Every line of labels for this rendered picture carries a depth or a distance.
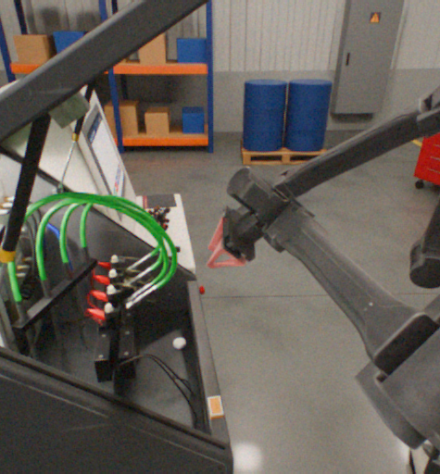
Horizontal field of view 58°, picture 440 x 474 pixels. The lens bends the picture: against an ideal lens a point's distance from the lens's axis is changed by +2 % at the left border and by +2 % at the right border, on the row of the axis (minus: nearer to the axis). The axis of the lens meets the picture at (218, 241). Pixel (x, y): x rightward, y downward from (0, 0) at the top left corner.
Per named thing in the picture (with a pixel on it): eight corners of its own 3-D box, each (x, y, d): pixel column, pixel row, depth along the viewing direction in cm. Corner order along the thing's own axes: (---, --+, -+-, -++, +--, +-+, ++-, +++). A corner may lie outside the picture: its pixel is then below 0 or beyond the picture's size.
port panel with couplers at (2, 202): (27, 294, 115) (-3, 194, 99) (15, 295, 114) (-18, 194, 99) (38, 269, 126) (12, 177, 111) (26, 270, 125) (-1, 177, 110)
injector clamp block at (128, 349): (138, 395, 110) (132, 355, 103) (101, 401, 109) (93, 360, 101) (140, 317, 139) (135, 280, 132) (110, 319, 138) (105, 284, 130)
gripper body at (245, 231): (224, 246, 73) (253, 225, 69) (225, 213, 80) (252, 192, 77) (248, 264, 76) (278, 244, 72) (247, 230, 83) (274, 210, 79)
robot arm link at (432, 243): (534, 105, 63) (525, 81, 70) (436, 97, 68) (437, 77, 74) (442, 293, 93) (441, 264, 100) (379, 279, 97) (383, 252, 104)
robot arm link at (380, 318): (433, 462, 32) (541, 367, 29) (385, 432, 30) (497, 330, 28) (278, 252, 71) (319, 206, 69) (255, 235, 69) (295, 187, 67)
